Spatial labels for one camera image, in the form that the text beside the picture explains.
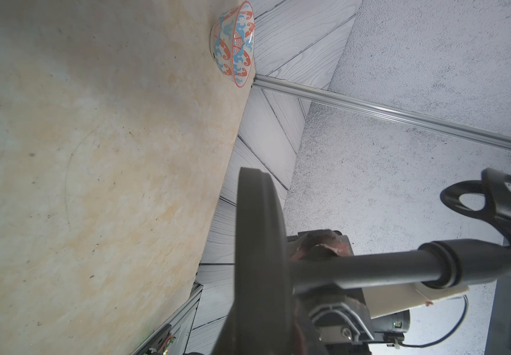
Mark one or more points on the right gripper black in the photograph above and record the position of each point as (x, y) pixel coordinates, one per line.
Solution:
(341, 318)

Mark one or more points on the black microphone stand pole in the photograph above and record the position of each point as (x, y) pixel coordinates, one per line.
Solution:
(438, 264)

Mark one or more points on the red blue patterned bowl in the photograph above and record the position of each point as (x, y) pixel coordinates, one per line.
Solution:
(232, 40)

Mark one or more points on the aluminium right corner post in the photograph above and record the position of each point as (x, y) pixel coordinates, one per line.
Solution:
(384, 112)

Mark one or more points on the aluminium front rail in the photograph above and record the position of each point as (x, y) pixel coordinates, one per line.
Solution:
(173, 335)

